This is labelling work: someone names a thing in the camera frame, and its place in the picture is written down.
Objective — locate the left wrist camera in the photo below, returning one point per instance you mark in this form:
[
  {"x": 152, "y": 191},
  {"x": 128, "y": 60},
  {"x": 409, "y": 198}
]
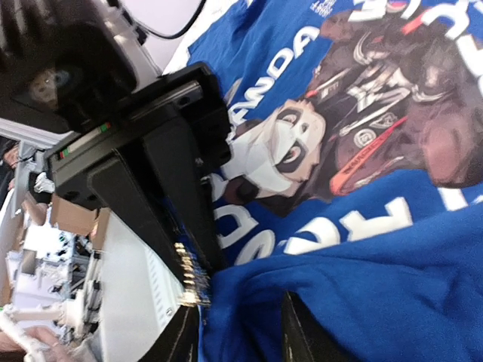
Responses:
[{"x": 61, "y": 67}]

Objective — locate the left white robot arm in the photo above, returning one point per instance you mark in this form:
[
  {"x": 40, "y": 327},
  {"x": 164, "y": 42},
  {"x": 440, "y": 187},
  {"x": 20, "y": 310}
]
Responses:
[{"x": 134, "y": 153}]

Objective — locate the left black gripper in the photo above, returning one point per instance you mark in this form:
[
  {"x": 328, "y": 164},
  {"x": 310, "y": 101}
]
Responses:
[{"x": 173, "y": 106}]

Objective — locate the cardboard box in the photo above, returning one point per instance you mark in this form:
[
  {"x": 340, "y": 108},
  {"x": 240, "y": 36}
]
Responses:
[{"x": 80, "y": 221}]

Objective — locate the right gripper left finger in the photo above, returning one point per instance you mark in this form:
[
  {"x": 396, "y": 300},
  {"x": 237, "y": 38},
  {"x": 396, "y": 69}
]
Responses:
[{"x": 179, "y": 340}]

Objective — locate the blue printed t-shirt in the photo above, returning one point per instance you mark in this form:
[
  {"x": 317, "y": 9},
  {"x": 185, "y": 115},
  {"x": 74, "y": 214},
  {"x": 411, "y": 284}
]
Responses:
[{"x": 355, "y": 182}]

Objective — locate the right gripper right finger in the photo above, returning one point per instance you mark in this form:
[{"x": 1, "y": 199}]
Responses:
[{"x": 303, "y": 338}]

